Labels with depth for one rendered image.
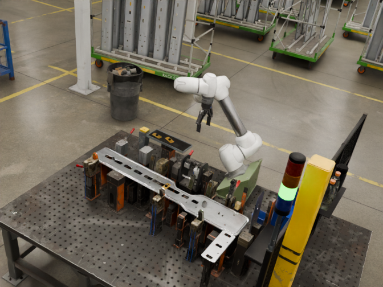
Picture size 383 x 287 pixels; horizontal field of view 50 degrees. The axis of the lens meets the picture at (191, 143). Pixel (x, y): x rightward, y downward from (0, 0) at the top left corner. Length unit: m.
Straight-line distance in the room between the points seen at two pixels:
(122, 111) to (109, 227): 2.90
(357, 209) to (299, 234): 3.16
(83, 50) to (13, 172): 2.34
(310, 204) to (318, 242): 1.54
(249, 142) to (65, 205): 1.60
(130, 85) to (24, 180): 1.87
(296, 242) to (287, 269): 0.19
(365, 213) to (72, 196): 3.27
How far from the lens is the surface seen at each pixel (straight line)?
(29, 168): 5.08
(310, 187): 1.88
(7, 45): 7.01
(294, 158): 1.68
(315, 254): 3.35
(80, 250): 3.08
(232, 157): 3.55
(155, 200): 2.95
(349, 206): 5.18
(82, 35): 6.45
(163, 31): 7.20
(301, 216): 1.98
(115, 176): 3.17
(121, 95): 5.75
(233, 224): 2.91
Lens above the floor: 2.94
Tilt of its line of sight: 32 degrees down
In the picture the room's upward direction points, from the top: 7 degrees clockwise
